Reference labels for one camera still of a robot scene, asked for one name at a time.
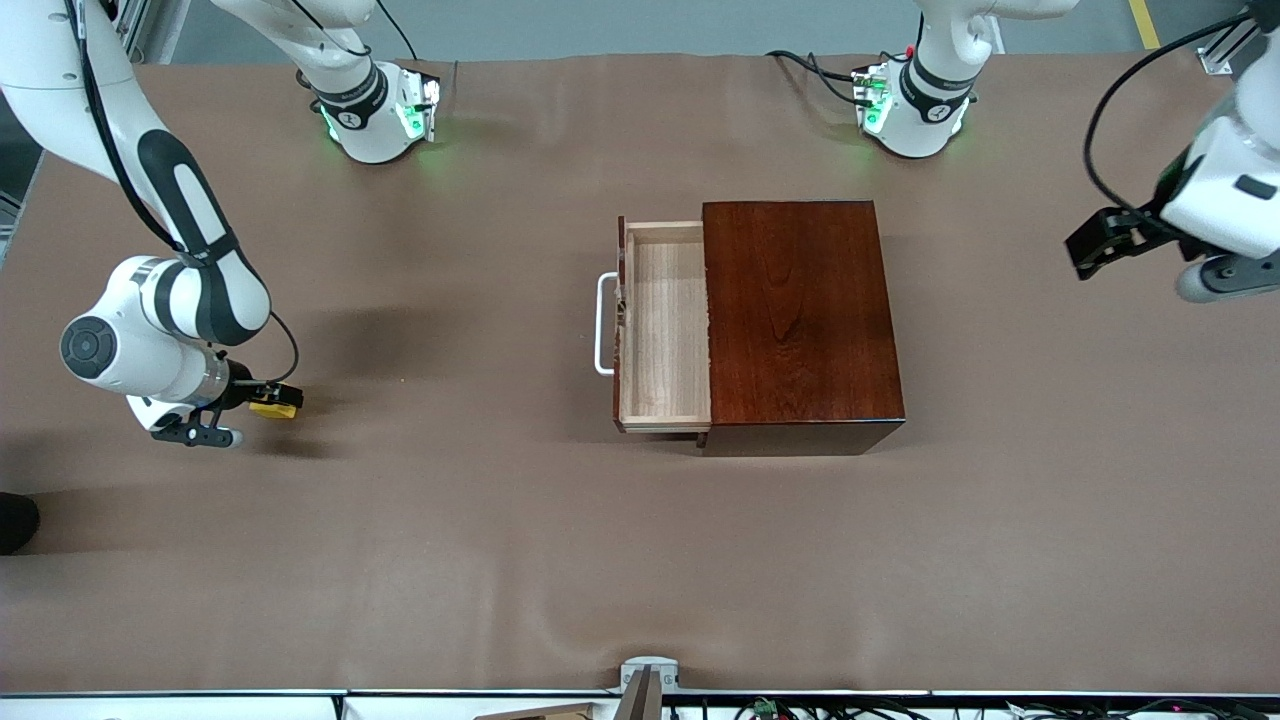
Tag light wood drawer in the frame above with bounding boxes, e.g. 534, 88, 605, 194
612, 215, 713, 437

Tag brown table cover sheet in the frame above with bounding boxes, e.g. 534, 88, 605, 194
0, 50, 1280, 693

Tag black rounded object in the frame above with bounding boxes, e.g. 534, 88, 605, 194
0, 492, 42, 556

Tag base connector box green light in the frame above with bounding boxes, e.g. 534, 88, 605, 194
395, 68, 442, 143
852, 62, 893, 136

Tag dark brown wooden cabinet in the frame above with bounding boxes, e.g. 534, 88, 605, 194
697, 200, 907, 458

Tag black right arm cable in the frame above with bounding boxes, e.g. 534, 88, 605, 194
62, 0, 301, 389

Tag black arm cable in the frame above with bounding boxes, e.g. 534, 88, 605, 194
62, 0, 301, 389
1083, 8, 1256, 216

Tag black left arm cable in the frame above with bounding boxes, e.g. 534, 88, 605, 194
1083, 8, 1256, 216

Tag aluminium frame rail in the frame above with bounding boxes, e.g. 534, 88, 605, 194
1197, 0, 1263, 76
100, 0, 191, 63

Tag white table edge rail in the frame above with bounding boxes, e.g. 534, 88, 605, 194
0, 688, 1280, 720

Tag black base cable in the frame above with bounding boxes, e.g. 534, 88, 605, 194
805, 60, 863, 107
375, 0, 419, 61
765, 50, 861, 83

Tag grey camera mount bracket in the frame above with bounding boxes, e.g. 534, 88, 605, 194
618, 655, 683, 720

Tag black cable bundle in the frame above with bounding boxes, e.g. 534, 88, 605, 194
735, 695, 1280, 720

